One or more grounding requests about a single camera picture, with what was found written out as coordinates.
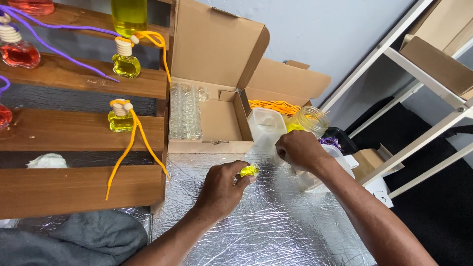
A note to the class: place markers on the person's left hand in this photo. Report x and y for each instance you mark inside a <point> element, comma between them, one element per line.
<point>218,188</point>

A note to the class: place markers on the person's right hand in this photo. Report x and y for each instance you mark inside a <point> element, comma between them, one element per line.
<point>303,149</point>

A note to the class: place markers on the person's right fingers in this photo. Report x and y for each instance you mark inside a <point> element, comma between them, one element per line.
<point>282,149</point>

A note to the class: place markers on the small yellow glass bottle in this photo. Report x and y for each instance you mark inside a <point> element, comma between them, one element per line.
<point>250,170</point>

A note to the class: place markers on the clear glass jar yellow liquid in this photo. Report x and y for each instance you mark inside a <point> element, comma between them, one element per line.
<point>312,118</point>

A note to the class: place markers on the translucent plastic container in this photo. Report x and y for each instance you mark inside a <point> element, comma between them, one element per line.
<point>266,127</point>
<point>314,181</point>

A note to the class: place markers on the black plastic tray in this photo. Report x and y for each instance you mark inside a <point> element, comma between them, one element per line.
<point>345,138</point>

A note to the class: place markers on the silver foil mat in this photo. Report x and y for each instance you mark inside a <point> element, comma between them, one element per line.
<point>266,229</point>

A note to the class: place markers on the small brown cardboard box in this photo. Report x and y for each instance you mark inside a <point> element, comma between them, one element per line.
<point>367,160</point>

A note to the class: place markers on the white paper sheets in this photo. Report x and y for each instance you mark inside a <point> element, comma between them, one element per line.
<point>378,192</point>

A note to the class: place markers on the group of empty clear bottles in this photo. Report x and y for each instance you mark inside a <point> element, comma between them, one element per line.
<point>184,111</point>

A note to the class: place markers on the open cardboard box tall lid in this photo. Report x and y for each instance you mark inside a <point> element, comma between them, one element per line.
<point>214,51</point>

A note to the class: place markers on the white metal rack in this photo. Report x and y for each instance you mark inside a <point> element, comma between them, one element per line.
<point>425,70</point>

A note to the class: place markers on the yellow bottle with wooden cap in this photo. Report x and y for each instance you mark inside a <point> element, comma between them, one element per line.
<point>126,64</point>
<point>120,120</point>

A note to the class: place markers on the cardboard boxes on rack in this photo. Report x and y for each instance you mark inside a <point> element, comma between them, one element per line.
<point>439,55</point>

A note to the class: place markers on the large yellow liquid bottle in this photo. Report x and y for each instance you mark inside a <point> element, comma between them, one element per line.
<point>129,16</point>

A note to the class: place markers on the brown wooden step shelf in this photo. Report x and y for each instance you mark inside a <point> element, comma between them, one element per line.
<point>74,184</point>

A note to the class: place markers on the grey cloth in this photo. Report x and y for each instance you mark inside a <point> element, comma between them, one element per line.
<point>74,240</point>

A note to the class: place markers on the white crumpled tissue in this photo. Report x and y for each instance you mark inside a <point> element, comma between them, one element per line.
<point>47,161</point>

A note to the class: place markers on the small red glass bottle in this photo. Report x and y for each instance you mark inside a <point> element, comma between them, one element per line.
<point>4,116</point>

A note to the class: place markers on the red bottle with wooden cap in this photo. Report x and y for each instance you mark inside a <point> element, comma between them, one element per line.
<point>18,53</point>

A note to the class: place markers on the large red liquid bottle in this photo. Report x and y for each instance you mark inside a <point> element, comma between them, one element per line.
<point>33,6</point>

